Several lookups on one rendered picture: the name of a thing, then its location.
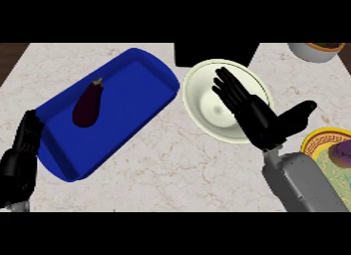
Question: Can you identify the black box appliance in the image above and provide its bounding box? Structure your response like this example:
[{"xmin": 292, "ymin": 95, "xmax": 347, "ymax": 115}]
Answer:
[{"xmin": 173, "ymin": 43, "xmax": 260, "ymax": 69}]

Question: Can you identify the dark purple eggplant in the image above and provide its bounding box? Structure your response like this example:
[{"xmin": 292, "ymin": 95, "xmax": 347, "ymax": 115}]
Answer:
[{"xmin": 71, "ymin": 77, "xmax": 105, "ymax": 128}]

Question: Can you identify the blue rectangular tray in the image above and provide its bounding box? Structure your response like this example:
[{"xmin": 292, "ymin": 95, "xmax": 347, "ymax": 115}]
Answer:
[{"xmin": 34, "ymin": 47, "xmax": 180, "ymax": 183}]

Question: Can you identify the yellow patterned plate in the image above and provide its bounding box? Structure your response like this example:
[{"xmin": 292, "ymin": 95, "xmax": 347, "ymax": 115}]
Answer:
[{"xmin": 298, "ymin": 127, "xmax": 351, "ymax": 213}]

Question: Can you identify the grey pot with orange rim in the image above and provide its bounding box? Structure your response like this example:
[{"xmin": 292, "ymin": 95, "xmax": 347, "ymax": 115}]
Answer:
[{"xmin": 285, "ymin": 43, "xmax": 347, "ymax": 64}]

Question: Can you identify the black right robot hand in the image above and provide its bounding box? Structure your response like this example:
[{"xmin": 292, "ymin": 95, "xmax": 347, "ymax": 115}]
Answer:
[{"xmin": 210, "ymin": 67, "xmax": 318, "ymax": 152}]

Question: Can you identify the cream white bowl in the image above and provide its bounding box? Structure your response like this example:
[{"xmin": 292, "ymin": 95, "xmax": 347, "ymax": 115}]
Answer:
[{"xmin": 180, "ymin": 59, "xmax": 273, "ymax": 145}]

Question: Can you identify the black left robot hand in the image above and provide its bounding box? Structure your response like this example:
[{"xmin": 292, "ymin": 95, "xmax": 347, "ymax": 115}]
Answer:
[{"xmin": 0, "ymin": 109, "xmax": 46, "ymax": 211}]

